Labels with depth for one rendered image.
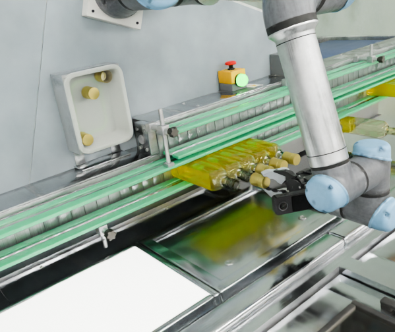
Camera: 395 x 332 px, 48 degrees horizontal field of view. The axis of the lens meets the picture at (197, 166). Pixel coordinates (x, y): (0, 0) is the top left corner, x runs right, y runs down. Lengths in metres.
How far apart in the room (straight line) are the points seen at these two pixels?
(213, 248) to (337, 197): 0.42
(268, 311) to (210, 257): 0.22
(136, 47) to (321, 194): 0.79
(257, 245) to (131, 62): 0.67
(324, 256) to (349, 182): 0.30
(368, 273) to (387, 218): 0.17
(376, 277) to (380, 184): 0.23
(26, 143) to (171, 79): 0.51
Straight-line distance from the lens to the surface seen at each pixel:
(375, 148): 0.96
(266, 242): 1.17
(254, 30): 1.74
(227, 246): 1.16
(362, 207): 1.01
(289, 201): 1.07
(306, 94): 0.85
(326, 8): 0.95
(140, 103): 1.43
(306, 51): 0.85
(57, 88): 1.27
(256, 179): 1.19
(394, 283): 1.08
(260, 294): 1.00
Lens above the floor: 1.95
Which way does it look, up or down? 48 degrees down
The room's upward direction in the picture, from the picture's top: 108 degrees clockwise
